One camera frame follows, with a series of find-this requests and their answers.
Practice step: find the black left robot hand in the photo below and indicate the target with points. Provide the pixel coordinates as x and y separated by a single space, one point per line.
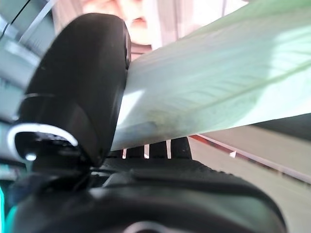
80 72

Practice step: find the napa cabbage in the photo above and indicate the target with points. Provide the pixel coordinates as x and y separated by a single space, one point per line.
206 80

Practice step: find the wooden potato crate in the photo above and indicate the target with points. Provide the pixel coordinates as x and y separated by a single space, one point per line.
141 21

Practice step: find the wooden cabbage crate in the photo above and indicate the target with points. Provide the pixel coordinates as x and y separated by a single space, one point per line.
267 157

